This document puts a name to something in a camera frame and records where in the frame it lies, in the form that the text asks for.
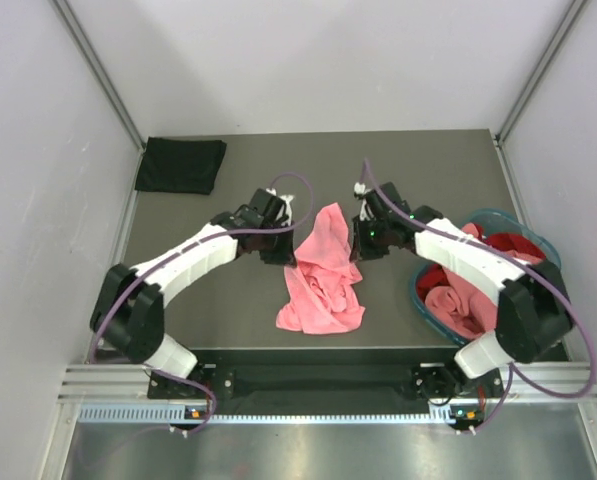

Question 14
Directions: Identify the pink t shirt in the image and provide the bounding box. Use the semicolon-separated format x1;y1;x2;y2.
276;203;365;335

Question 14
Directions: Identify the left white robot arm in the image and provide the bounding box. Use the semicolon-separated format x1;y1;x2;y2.
90;188;296;397

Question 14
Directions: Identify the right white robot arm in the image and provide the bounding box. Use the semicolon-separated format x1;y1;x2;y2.
350;183;574;396

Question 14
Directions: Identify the red shirt in basket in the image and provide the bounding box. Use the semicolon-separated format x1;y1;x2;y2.
415;223;546;301

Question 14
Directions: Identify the teal laundry basket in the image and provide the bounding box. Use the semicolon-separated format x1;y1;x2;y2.
411;209;561;346

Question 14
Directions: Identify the folded black t shirt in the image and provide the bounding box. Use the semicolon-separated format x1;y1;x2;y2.
134;137;227;195

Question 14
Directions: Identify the pink shirt in basket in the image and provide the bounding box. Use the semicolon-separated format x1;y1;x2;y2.
424;222;544;339

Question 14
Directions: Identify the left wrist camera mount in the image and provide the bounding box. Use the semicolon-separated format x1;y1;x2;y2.
267;188;294;227

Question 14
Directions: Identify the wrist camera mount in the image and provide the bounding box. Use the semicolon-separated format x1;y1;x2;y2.
267;188;294;227
353;182;377;222

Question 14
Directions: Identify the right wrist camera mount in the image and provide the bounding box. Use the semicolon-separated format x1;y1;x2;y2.
353;182;377;222

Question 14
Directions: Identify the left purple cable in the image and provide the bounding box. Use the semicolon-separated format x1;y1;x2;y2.
88;172;315;366

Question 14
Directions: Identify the purple cable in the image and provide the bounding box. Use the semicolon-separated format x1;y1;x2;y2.
360;157;597;399
88;172;315;366

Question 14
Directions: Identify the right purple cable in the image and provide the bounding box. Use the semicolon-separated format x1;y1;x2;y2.
360;157;597;399

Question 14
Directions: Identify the aluminium frame rail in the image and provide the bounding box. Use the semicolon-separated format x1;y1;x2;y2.
58;362;597;403

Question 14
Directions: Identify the slotted grey cable duct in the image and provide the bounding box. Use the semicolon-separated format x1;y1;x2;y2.
77;404;484;426

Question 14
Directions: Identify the right aluminium corner post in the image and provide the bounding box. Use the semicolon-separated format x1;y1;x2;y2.
494;0;589;147

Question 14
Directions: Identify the aluminium corner post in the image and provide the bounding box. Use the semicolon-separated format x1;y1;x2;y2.
48;0;145;150
494;0;589;147

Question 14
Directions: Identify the left aluminium corner post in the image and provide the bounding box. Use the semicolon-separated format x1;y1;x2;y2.
48;0;145;150

